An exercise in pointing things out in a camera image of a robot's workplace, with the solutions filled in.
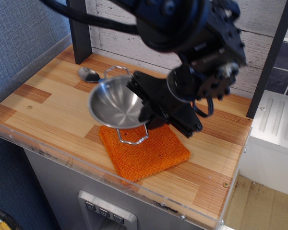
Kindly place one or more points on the stainless steel two-handled pan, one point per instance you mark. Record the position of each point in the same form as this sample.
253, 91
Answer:
114, 105

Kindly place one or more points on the dark support post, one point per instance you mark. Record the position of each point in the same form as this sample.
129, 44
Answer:
271, 58
80, 33

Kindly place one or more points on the dark right support post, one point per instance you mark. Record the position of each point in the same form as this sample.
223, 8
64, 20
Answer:
271, 58

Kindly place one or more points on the orange folded cloth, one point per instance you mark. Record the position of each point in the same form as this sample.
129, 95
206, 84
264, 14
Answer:
162, 150

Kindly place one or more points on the yellow object at bottom corner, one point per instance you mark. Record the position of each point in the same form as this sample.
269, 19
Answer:
4, 226

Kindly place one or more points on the grey cabinet with dispenser panel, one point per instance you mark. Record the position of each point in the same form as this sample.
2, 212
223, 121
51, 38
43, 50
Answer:
85, 197

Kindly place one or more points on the clear acrylic table edge guard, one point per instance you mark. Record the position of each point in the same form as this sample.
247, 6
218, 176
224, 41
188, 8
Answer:
197, 189

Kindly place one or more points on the blue-handled metal spoon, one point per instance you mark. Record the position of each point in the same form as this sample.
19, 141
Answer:
88, 75

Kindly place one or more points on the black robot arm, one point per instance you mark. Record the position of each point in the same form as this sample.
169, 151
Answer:
203, 35

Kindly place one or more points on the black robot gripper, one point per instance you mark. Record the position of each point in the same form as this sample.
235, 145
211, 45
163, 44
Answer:
161, 107

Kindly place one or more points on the white ribbed radiator cover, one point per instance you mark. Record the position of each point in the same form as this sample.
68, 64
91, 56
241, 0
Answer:
265, 159

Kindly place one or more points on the dark left support post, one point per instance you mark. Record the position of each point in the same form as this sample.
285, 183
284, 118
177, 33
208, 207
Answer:
80, 33

